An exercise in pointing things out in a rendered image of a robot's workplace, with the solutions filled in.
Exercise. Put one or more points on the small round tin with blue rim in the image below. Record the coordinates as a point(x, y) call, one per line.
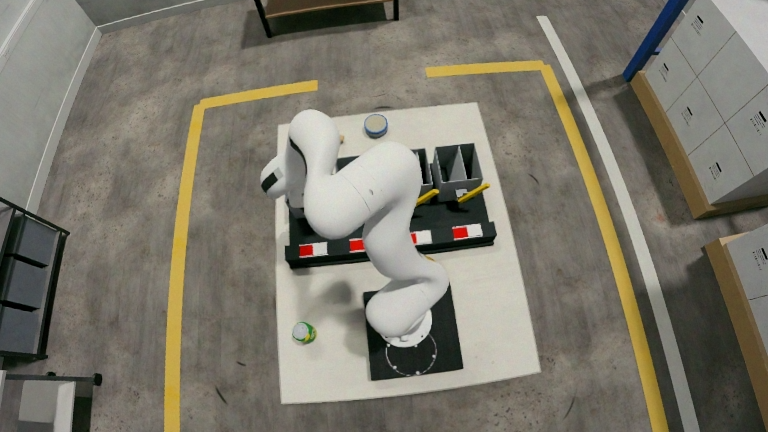
point(376, 126)

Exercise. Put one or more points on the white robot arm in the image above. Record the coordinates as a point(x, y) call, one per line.
point(385, 180)

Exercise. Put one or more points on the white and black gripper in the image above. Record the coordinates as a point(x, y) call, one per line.
point(295, 201)

